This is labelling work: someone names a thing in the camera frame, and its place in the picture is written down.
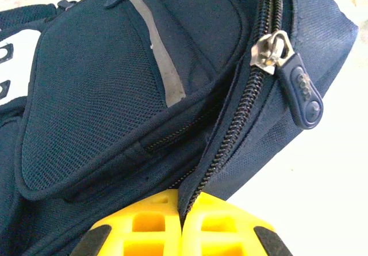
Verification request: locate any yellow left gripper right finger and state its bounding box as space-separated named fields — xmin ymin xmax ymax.
xmin=183 ymin=192 xmax=294 ymax=256

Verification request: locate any navy blue backpack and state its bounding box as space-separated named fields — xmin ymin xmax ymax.
xmin=0 ymin=0 xmax=359 ymax=256

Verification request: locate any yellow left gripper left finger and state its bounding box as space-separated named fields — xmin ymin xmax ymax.
xmin=70 ymin=189 xmax=183 ymax=256

